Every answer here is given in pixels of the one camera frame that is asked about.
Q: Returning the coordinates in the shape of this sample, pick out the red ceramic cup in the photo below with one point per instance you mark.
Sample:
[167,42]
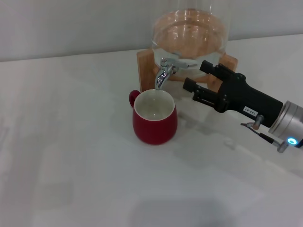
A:
[154,130]

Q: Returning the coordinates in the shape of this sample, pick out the chrome faucet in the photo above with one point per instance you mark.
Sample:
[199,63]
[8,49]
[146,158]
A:
[162,75]

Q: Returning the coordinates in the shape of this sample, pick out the glass water dispenser jar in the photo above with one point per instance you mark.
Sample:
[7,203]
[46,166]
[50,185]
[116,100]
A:
[189,35]

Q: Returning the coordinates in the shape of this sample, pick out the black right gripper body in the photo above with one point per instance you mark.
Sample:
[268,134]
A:
[246,99]

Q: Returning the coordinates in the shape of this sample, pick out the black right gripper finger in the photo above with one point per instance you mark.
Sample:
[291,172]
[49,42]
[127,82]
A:
[216,69]
[203,94]

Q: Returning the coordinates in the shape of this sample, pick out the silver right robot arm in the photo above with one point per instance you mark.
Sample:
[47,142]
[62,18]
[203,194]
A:
[290,123]

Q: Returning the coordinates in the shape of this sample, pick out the wooden dispenser stand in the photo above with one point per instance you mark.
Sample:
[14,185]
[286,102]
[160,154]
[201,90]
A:
[145,71]

